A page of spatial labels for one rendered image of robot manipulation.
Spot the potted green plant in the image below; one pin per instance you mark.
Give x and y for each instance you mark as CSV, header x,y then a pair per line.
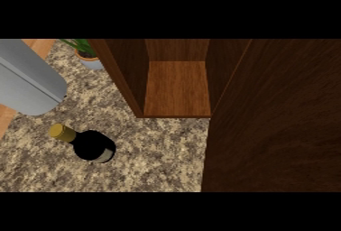
x,y
86,55

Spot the dark brown cabinet door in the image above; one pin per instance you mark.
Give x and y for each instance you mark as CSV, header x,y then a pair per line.
x,y
279,120

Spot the brown wooden cabinet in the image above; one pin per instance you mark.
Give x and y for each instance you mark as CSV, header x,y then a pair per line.
x,y
176,87

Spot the grey rounded appliance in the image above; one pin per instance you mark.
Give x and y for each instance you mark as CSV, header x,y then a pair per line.
x,y
24,81

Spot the dark wine bottle gold cap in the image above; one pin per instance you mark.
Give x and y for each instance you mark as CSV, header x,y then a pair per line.
x,y
90,145

